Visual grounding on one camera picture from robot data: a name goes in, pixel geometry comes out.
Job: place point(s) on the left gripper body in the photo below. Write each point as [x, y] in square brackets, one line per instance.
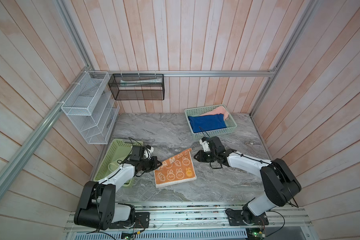
[148, 165]

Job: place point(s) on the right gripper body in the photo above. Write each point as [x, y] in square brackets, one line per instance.
[207, 156]

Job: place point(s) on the yellow-green plastic basket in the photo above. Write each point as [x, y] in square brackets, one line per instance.
[119, 150]

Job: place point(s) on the blue towel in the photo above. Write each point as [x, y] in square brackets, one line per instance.
[207, 123]

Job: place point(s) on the teal and yellow towel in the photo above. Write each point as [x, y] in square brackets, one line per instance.
[114, 165]

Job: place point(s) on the mint green plastic basket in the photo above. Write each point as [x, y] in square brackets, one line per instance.
[195, 112]

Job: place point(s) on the orange patterned cream towel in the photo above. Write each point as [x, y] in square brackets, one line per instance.
[176, 170]

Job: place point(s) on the pink towel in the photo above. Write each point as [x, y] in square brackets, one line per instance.
[219, 110]

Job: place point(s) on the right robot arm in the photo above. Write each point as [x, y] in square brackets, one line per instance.
[280, 184]

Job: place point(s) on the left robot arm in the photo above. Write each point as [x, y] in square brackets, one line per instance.
[97, 206]

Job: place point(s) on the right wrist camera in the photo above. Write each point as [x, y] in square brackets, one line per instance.
[205, 145]

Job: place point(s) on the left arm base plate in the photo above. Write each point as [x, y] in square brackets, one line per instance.
[138, 220]

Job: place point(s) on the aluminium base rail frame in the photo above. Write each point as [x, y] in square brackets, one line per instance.
[204, 220]

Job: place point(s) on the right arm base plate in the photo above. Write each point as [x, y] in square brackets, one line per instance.
[245, 218]

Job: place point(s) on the black mesh wall basket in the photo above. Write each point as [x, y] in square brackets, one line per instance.
[137, 87]

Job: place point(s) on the white wire mesh shelf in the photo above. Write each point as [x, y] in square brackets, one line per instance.
[90, 108]

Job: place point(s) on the horizontal aluminium wall rail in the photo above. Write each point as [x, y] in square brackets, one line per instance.
[220, 73]

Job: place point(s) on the left aluminium wall rail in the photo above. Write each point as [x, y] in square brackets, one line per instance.
[56, 172]

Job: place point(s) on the right aluminium corner rail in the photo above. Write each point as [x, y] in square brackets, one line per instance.
[309, 8]

